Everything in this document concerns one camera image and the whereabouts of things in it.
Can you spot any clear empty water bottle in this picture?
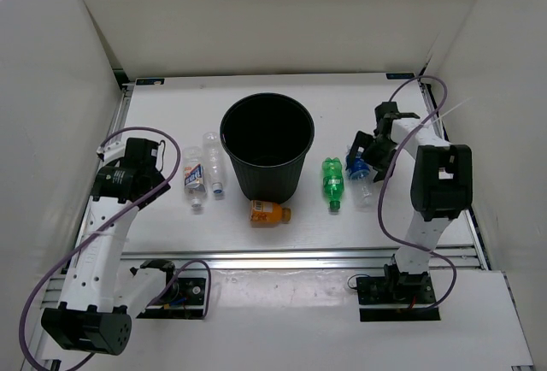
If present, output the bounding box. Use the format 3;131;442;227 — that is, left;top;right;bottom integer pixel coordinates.
203;132;226;197

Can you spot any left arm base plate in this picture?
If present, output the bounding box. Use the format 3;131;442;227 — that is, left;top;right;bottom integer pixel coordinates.
138;277;209;320

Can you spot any black plastic waste bin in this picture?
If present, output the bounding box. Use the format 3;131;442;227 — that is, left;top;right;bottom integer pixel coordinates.
220;92;315;203

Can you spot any clear bottle blue label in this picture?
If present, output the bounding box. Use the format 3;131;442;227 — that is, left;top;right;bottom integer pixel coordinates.
345;147;374;211

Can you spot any green soda bottle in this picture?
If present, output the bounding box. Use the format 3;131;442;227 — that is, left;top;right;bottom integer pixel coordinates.
321;157;344;213

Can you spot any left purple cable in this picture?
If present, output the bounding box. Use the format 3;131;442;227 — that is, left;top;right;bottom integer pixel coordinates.
17;126;210;371

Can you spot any left blue corner label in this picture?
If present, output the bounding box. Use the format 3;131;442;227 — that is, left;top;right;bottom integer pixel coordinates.
135;78;165;86

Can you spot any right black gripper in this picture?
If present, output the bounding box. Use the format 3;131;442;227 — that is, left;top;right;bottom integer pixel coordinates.
347;131;399;183

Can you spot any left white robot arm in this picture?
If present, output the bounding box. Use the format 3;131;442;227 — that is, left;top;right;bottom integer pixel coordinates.
41;138;179;356

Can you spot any purple cable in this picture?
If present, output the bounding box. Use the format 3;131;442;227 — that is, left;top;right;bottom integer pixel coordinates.
17;126;210;371
377;74;458;313

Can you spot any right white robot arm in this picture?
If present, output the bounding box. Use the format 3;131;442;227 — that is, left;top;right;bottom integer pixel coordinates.
346;102;473;303

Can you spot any orange juice bottle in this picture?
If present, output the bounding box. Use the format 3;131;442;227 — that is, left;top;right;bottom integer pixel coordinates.
250;200;291;225

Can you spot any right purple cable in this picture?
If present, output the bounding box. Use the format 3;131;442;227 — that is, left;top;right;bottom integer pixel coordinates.
377;74;458;313

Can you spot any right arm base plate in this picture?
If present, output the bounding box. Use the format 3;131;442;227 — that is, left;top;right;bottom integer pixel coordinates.
347;264;441;322

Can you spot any aluminium front rail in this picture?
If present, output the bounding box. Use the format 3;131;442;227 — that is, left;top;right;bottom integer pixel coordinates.
121;247;482;270

